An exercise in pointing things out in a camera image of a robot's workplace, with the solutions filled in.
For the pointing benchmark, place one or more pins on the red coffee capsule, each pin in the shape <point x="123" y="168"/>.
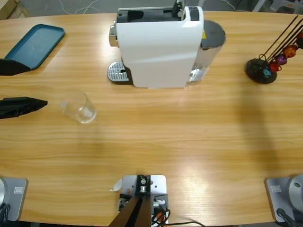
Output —
<point x="275" y="67"/>

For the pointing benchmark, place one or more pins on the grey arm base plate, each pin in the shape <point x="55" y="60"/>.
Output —
<point x="15" y="198"/>
<point x="281" y="196"/>

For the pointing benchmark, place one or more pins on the dark camera post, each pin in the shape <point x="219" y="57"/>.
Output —
<point x="132" y="212"/>

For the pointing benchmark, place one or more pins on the purple coffee capsule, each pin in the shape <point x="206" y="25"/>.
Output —
<point x="282" y="59"/>

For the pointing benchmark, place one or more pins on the silver black drip tray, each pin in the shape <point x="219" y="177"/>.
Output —
<point x="116" y="72"/>

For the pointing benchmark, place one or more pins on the silver machine lid lever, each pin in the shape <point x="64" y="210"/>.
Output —
<point x="178" y="8"/>

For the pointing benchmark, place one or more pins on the white paper tag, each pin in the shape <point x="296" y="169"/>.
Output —
<point x="117" y="185"/>

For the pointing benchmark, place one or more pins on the teal plastic tray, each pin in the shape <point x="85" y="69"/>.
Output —
<point x="35" y="45"/>

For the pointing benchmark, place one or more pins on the blue coffee capsule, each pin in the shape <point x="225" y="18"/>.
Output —
<point x="267" y="73"/>

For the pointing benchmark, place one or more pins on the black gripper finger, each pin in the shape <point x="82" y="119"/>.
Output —
<point x="13" y="68"/>
<point x="21" y="106"/>

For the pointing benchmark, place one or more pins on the clear drinking glass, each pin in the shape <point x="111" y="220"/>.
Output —
<point x="81" y="111"/>

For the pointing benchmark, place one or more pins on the white chair base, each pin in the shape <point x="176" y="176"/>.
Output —
<point x="262" y="6"/>

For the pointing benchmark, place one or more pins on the white capsule coffee machine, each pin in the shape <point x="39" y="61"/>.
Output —
<point x="158" y="54"/>

